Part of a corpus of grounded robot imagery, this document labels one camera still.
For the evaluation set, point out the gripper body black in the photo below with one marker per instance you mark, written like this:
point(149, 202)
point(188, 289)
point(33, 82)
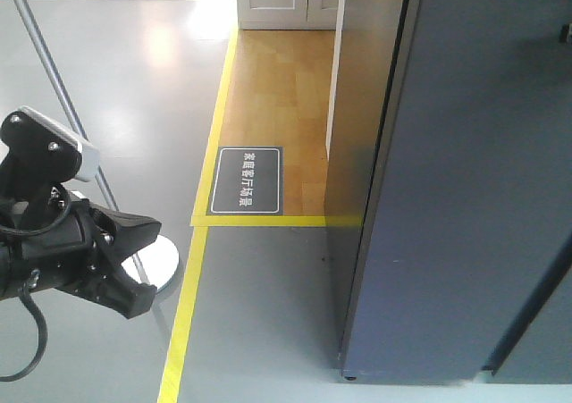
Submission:
point(79, 256)

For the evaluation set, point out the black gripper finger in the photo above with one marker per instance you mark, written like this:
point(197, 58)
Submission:
point(124, 234)
point(129, 296)

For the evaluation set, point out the fridge body dark grey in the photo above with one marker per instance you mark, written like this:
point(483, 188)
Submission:
point(448, 194)

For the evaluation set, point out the black floor sign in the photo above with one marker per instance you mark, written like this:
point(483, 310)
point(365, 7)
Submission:
point(247, 180)

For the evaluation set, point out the white panelled door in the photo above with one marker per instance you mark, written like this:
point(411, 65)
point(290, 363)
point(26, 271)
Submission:
point(287, 14)

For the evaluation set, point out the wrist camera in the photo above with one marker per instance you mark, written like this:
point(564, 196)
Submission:
point(41, 153)

